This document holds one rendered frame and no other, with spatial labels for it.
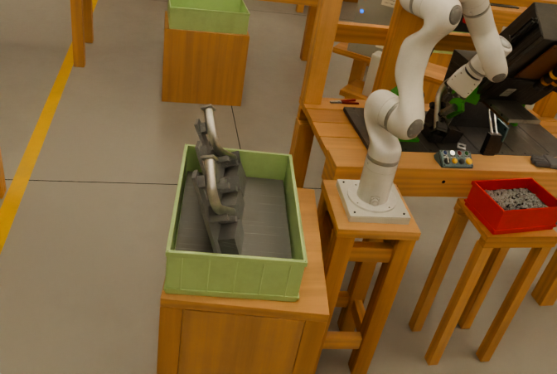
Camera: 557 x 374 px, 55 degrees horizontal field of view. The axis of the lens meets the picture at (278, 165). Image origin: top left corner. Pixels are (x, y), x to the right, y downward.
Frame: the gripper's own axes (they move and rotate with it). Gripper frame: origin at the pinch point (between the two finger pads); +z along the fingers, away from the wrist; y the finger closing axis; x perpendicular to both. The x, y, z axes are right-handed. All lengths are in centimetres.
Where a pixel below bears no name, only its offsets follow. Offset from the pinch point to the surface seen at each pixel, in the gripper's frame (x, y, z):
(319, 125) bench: 6, 33, 51
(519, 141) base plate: -53, -45, 24
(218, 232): 102, 29, 29
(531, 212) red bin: 11, -54, 8
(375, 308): 58, -36, 60
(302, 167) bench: -7, 27, 94
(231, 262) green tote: 112, 20, 21
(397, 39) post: -41, 34, 18
